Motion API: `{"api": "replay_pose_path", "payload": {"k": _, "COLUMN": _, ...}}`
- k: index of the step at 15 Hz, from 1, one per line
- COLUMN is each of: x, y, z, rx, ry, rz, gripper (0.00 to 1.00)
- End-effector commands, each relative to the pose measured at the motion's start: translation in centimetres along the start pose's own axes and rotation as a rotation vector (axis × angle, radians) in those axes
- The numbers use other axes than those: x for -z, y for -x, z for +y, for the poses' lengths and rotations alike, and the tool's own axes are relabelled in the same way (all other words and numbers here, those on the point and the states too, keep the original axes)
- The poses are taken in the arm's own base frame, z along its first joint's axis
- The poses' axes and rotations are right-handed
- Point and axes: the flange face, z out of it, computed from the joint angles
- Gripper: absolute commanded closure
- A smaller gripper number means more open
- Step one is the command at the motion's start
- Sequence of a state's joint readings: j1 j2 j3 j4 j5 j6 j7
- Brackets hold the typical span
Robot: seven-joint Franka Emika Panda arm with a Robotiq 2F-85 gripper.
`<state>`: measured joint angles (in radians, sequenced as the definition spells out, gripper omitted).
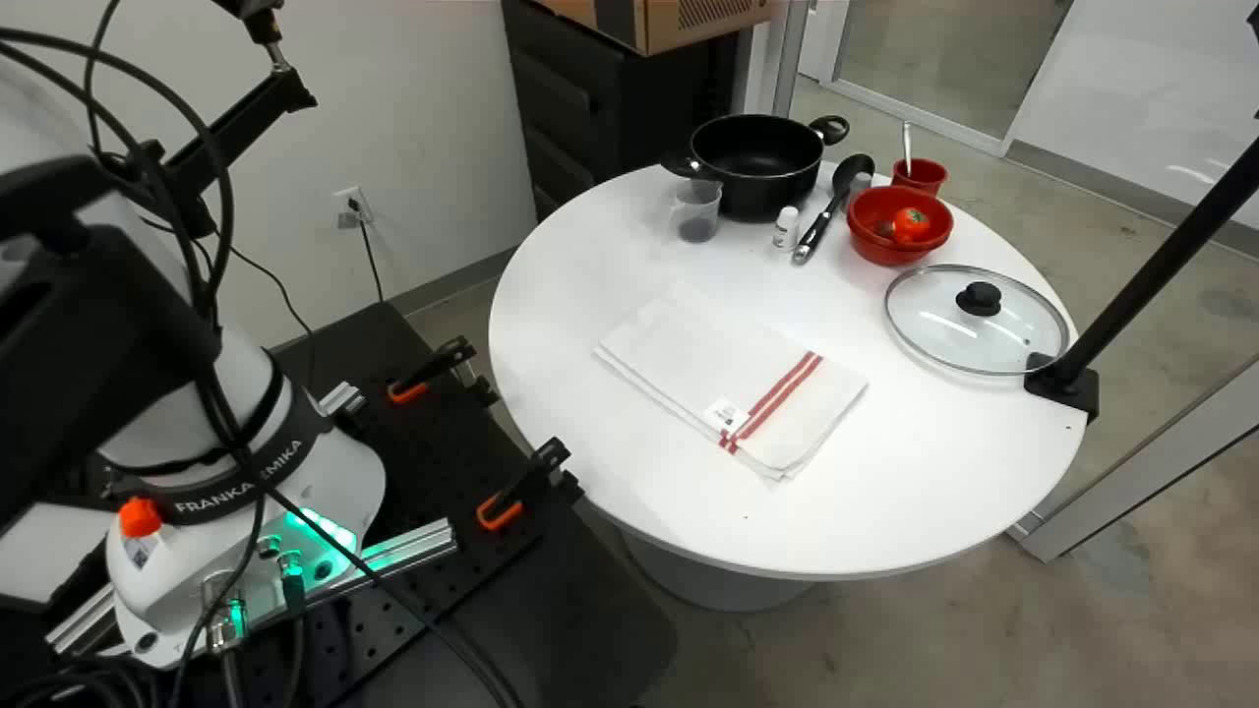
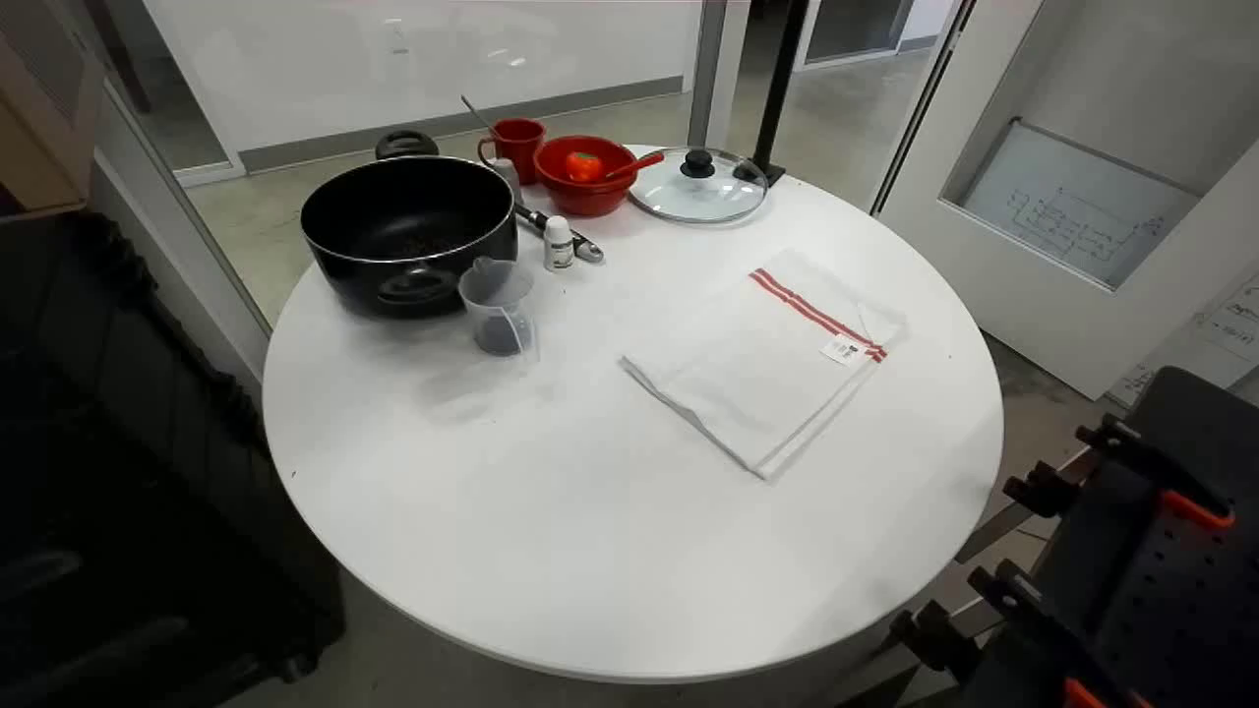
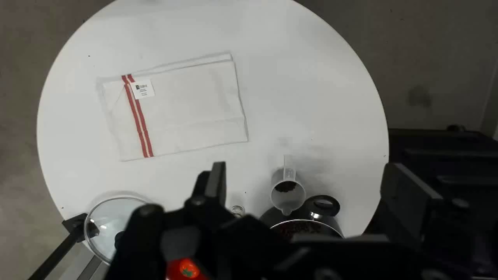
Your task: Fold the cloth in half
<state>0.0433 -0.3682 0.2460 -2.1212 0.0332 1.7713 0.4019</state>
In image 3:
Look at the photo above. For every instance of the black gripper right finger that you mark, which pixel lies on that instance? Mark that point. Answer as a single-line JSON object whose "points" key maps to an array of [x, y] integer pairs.
{"points": [[410, 203]]}

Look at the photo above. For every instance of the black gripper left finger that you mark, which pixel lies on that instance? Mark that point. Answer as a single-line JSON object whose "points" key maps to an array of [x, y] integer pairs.
{"points": [[217, 181]]}

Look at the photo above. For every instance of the white cloth with red stripes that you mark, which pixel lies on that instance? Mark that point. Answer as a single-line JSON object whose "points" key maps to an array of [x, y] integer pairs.
{"points": [[181, 110]]}

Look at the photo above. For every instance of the black drawer cabinet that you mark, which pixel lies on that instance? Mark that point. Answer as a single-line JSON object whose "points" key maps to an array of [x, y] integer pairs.
{"points": [[446, 157]]}

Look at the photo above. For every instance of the clear plastic measuring cup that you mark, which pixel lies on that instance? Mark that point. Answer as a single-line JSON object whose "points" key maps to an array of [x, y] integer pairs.
{"points": [[289, 197]]}

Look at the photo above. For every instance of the black cooking pot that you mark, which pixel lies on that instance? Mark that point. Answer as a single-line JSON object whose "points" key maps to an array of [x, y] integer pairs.
{"points": [[323, 208]]}

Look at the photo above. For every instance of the red bowl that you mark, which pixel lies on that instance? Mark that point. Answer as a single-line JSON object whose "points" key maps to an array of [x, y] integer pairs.
{"points": [[185, 270]]}

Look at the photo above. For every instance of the glass pot lid black knob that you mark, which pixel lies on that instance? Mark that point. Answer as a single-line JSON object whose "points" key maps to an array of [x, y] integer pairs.
{"points": [[104, 223]]}

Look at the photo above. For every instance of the black camera stand pole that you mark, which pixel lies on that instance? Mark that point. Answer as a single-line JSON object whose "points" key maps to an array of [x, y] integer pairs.
{"points": [[76, 228]]}

